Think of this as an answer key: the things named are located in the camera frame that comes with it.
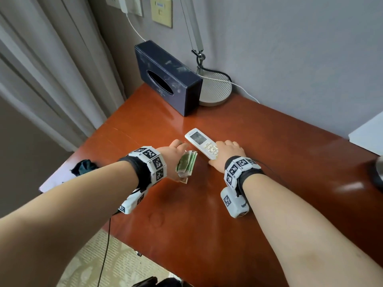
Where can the person's left hand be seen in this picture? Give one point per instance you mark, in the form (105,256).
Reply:
(171,158)

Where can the person's right hand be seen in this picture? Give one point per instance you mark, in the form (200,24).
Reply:
(229,152)

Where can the person's right thumb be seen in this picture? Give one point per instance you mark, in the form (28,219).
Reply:
(214,164)

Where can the person's left fingers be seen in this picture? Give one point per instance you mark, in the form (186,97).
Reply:
(181,144)

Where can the white remote control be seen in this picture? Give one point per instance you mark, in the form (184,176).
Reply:
(199,139)

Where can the green banknotes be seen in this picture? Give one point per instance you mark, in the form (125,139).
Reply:
(187,164)

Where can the person's right forearm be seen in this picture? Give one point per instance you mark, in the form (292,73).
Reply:
(305,236)

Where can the person's left forearm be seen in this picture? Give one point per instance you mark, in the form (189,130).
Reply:
(59,224)

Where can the marker-printed right wrist band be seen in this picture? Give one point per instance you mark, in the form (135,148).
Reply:
(239,168)

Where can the marker-printed wrist band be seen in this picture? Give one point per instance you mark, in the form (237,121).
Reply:
(239,168)
(151,165)

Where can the marker-printed left wrist band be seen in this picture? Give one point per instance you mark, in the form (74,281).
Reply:
(151,165)

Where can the silver desk lamp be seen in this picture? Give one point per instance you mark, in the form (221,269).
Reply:
(214,89)

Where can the dark blue tissue box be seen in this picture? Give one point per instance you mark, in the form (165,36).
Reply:
(170,77)

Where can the dark crumpled cloth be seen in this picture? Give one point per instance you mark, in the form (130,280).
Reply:
(85,167)

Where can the white paper sheet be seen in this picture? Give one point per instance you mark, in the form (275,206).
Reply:
(55,182)

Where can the black chair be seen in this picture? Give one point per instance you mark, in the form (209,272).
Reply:
(155,282)

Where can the grey curtain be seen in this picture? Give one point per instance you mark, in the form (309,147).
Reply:
(51,71)

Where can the white flat box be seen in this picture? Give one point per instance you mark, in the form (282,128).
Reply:
(369,134)

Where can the black round object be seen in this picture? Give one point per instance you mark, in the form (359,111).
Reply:
(377,173)

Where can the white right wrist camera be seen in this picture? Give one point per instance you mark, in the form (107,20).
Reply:
(233,203)

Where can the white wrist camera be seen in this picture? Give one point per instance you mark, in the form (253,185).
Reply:
(131,203)
(233,203)

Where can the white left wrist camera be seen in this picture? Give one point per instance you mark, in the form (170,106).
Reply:
(131,203)

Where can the beige wall socket plate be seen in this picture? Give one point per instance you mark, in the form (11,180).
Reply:
(161,10)

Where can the white wall charger plug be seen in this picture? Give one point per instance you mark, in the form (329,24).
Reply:
(127,4)

